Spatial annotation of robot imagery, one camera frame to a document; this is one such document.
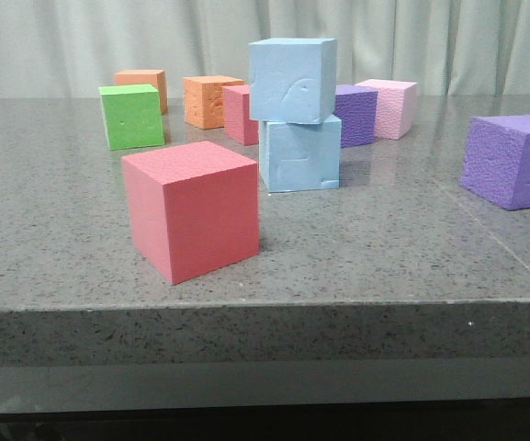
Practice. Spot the light pink foam cube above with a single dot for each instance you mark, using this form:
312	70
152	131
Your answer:
395	107

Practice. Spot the pink-red foam cube middle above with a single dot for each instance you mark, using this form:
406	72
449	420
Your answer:
236	109

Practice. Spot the orange foam cube dented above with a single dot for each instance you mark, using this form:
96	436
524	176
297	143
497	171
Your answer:
203	99

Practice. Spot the light blue foam cube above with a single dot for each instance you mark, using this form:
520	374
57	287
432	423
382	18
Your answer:
296	157
292	80

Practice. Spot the large purple foam cube right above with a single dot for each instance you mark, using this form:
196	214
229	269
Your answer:
497	160

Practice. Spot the green foam cube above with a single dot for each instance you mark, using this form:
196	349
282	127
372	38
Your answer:
132	116

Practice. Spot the white curtain backdrop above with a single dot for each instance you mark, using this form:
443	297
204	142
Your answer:
70	48

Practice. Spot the large red foam cube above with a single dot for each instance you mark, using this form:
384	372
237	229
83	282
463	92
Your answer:
193	207

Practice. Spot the purple foam cube middle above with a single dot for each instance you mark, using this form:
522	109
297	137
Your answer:
356	107

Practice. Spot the orange foam cube back left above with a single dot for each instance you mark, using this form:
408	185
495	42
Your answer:
154	77

